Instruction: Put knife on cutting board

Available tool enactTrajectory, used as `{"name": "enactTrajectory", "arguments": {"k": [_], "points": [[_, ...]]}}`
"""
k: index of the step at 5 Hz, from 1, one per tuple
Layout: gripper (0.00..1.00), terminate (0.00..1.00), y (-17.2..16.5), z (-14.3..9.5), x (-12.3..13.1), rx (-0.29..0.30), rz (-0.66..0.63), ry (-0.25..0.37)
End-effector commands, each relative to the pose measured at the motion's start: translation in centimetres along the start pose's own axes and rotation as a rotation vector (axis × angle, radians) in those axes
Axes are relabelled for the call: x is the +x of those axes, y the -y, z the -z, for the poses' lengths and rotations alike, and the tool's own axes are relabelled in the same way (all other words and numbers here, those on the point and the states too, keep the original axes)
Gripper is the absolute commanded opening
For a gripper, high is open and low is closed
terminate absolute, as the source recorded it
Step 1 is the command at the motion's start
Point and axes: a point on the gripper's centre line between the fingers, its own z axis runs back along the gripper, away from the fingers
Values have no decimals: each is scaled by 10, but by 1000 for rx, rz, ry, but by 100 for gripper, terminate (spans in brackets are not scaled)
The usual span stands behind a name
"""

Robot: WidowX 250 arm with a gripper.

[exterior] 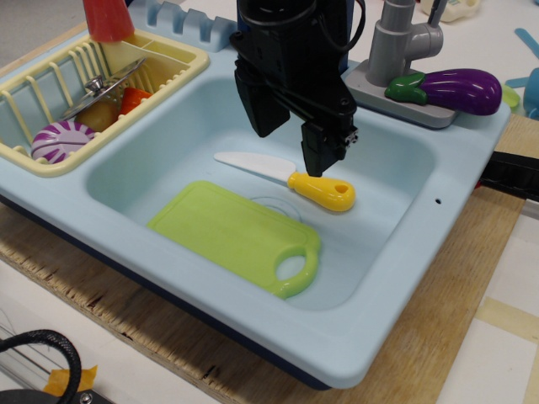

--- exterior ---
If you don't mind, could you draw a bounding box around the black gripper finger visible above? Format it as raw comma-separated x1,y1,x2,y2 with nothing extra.
302,122,358,177
235,69,291,137

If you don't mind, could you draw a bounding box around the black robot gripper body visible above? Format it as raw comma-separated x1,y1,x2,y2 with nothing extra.
230,1,356,126

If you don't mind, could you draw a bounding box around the white knife yellow handle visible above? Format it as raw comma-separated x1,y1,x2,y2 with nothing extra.
214,151,356,212

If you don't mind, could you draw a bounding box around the green plastic cutting board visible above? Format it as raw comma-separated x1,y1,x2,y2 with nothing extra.
147,181,322,299

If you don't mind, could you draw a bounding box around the wooden base board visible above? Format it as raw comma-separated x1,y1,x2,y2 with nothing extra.
0,23,539,404

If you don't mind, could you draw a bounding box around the light blue toy sink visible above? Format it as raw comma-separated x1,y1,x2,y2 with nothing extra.
1,1,510,389

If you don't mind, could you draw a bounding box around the grey toy faucet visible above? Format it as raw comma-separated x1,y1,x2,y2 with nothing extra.
344,0,456,130

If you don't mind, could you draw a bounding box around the orange toy carrot piece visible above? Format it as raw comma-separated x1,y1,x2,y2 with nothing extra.
120,87,152,114

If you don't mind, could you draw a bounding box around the purple toy eggplant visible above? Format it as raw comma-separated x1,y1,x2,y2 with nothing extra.
384,68,503,116

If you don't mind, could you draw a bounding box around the cream toy appliance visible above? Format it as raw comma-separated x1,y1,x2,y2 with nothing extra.
419,0,481,27

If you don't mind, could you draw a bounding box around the yellow toy potato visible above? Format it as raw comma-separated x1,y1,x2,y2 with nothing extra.
75,101,119,132

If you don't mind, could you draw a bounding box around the metal pot lid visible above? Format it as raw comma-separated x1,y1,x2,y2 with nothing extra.
61,57,147,120

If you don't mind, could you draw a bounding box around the red plastic cup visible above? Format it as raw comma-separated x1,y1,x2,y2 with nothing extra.
83,0,135,43

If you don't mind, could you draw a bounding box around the black clamp at right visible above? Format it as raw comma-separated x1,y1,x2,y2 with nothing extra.
477,151,538,202

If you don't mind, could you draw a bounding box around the yellow dish drying rack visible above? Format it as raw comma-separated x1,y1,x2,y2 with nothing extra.
1,30,210,177

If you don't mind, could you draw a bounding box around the teal plastic cup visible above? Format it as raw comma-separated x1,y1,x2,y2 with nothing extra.
505,68,538,120

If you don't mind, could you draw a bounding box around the purple white toy cabbage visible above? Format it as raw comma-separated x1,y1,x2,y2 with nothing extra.
31,120,95,164

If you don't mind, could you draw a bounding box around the blue plastic utensil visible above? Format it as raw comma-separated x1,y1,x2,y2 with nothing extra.
515,28,539,58

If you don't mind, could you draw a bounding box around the orange tape piece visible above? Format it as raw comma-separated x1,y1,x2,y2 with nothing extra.
43,365,98,397

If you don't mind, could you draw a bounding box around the black braided cable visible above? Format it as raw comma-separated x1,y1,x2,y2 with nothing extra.
0,329,83,404

